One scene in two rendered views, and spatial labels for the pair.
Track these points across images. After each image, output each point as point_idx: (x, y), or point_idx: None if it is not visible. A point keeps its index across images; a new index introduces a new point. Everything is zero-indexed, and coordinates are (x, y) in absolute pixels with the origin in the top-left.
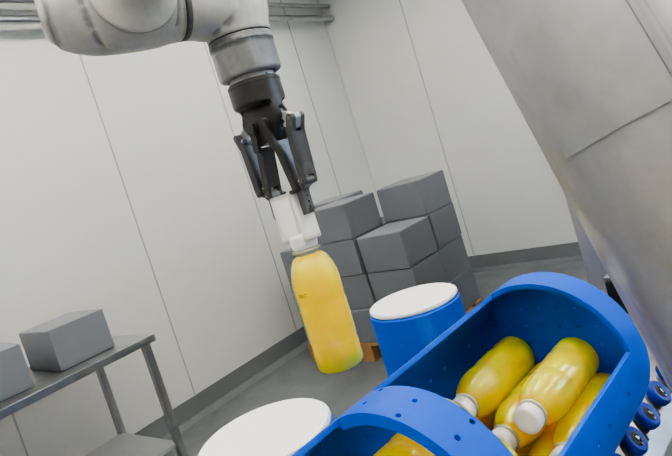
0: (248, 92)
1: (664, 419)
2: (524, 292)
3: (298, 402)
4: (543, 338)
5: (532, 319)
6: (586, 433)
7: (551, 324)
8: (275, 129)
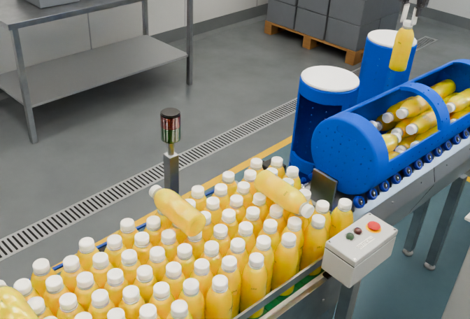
0: None
1: None
2: (464, 66)
3: (342, 70)
4: (461, 84)
5: (461, 76)
6: (466, 117)
7: (467, 81)
8: None
